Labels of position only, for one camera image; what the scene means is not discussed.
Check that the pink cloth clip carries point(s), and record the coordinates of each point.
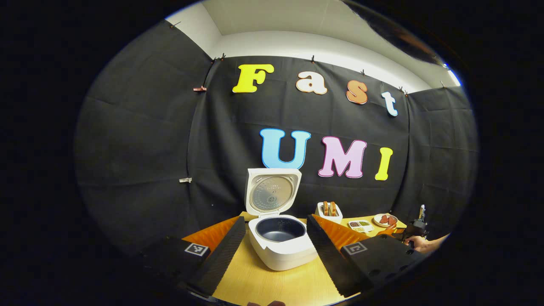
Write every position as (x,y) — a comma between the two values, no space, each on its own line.
(199,89)

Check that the white round plate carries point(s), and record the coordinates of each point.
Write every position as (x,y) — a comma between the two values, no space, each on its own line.
(376,221)

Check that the white divided bean dish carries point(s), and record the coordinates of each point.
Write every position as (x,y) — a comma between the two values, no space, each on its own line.
(360,226)

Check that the white rice cooker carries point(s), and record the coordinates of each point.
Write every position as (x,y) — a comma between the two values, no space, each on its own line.
(276,257)

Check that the white cloth clip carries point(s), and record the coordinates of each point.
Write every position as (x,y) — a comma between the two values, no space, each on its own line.
(185,180)

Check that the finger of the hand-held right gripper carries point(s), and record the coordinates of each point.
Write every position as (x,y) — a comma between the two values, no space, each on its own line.
(393,229)

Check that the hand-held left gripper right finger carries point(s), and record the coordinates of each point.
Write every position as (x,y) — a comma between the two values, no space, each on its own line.
(329,259)

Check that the black backdrop cloth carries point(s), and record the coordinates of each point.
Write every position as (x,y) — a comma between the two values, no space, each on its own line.
(148,148)

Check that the toasted bread slice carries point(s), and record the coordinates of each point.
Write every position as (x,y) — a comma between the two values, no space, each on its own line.
(325,208)
(333,208)

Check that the small ceiling light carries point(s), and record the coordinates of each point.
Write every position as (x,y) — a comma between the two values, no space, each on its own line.
(453,76)

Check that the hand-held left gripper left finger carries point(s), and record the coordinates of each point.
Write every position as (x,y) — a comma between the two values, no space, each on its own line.
(225,255)

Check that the white toaster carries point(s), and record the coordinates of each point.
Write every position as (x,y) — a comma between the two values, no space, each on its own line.
(329,219)

